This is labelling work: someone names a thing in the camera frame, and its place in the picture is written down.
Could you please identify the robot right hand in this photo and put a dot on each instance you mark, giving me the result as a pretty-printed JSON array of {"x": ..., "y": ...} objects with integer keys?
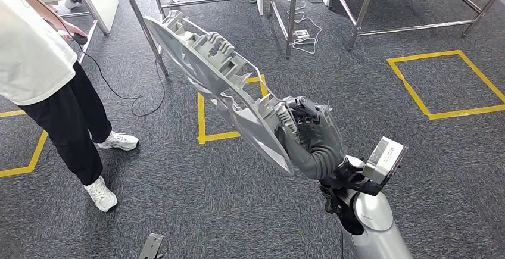
[{"x": 315, "y": 139}]

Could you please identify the silver wheel hubcap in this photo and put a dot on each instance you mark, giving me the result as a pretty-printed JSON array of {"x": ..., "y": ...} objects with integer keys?
[{"x": 221, "y": 72}]

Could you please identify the black handheld controller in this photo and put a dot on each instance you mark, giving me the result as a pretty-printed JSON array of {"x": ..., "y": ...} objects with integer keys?
[{"x": 81, "y": 38}]

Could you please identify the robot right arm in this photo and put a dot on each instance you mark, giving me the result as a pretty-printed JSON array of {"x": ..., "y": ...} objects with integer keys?
[{"x": 371, "y": 217}]

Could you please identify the white floor socket box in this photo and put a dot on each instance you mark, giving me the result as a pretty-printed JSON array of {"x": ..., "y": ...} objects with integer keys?
[{"x": 301, "y": 34}]

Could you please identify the yellow floor tape square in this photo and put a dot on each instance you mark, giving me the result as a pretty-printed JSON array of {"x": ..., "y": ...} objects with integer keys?
[
  {"x": 201, "y": 119},
  {"x": 465, "y": 112}
]

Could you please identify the person's foot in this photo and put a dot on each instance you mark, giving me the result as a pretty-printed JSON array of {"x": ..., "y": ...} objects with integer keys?
[{"x": 73, "y": 4}]

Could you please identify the person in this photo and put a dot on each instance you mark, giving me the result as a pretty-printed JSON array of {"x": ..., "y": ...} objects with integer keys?
[{"x": 35, "y": 52}]

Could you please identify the steel tube frame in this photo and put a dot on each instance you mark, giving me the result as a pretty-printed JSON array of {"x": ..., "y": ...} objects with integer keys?
[{"x": 365, "y": 8}]

